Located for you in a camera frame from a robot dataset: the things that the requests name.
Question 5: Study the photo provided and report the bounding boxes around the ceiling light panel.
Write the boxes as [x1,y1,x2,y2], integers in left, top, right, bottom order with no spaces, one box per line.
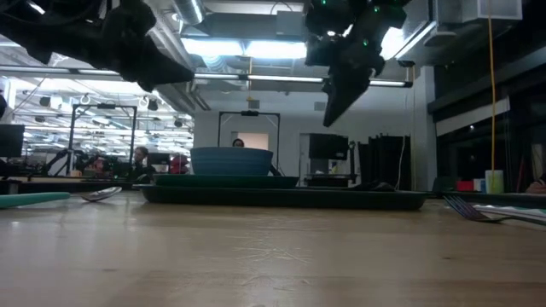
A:
[181,37,308,60]

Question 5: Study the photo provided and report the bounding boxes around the dark green serving tray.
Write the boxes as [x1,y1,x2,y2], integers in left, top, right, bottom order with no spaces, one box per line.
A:
[132,182,430,211]

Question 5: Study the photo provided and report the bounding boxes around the pale yellow cup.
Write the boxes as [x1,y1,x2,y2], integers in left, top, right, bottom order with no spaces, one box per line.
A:
[485,169,505,195]

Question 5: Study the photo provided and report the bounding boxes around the black wall screen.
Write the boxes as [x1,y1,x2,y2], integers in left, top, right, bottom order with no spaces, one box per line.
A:
[309,133,350,161]

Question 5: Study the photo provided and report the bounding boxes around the teal-handled fork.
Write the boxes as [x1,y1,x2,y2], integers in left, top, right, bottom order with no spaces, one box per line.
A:
[443,194,513,223]

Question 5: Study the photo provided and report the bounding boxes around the black equipment cart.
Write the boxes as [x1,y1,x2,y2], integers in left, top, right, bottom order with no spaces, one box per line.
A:
[305,172,358,188]

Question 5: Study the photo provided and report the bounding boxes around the silver air duct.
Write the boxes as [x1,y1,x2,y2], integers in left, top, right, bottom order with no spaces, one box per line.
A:
[172,0,206,26]

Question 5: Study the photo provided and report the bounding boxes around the grey ceiling box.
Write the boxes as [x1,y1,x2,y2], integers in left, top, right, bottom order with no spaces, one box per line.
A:
[276,10,305,38]

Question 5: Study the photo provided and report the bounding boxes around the black monitor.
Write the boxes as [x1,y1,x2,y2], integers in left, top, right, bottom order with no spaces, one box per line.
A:
[0,123,26,158]

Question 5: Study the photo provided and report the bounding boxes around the black gantry frame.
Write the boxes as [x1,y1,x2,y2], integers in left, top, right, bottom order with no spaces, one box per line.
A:
[69,103,138,177]
[217,110,282,159]

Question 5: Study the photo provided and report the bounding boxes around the blue bowl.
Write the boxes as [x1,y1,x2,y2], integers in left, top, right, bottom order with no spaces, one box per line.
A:
[189,147,274,177]

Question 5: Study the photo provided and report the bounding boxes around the black aluminium table frame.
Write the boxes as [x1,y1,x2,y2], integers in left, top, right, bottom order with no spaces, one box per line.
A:
[0,177,546,211]

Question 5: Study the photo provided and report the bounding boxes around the teal-handled spoon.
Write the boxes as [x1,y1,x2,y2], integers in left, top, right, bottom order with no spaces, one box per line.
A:
[0,186,123,210]

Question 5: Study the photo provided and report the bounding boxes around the black folded panels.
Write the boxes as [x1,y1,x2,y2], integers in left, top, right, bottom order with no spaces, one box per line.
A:
[357,134,413,191]

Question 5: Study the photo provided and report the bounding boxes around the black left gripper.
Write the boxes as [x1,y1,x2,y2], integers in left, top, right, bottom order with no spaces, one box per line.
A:
[100,0,195,93]

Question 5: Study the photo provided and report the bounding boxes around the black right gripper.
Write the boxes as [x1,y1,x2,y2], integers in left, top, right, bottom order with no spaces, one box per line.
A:
[305,25,406,128]

